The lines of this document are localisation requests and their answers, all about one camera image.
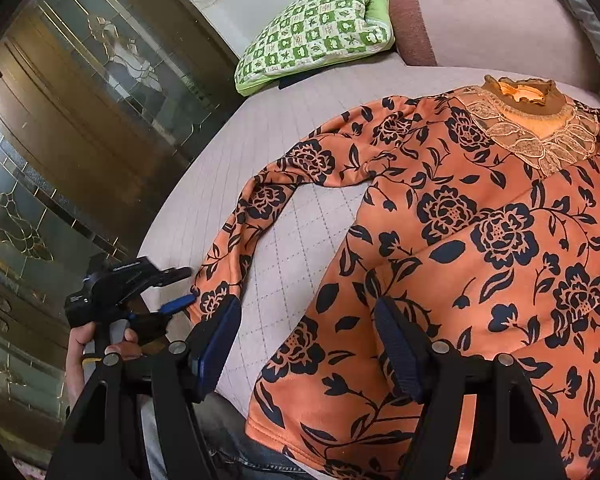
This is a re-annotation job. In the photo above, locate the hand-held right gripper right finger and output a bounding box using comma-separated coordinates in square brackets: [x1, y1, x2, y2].
[372, 295, 571, 480]

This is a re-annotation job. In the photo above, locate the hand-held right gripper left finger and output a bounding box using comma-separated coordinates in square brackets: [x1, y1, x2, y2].
[45, 297, 242, 480]

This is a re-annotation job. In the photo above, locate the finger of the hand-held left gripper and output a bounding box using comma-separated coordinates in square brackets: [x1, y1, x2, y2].
[128, 296, 197, 341]
[147, 267, 194, 287]

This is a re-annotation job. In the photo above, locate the orange black floral blouse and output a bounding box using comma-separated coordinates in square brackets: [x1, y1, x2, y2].
[189, 75, 600, 480]

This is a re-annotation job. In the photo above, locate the person's left hand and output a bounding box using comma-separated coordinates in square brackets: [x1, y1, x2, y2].
[65, 321, 146, 413]

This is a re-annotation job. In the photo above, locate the person's left leg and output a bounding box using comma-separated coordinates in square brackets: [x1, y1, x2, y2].
[139, 394, 308, 480]

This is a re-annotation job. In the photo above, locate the wooden wardrobe with glass doors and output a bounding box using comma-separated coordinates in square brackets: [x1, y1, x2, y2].
[0, 0, 242, 461]

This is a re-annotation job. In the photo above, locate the green checkered pillow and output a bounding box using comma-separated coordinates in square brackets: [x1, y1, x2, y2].
[235, 0, 398, 97]

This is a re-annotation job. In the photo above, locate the pink brown bolster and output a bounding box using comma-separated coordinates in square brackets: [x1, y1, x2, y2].
[387, 0, 600, 92]

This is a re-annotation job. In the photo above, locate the grey pillow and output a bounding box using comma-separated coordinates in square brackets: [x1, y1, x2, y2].
[532, 0, 600, 107]

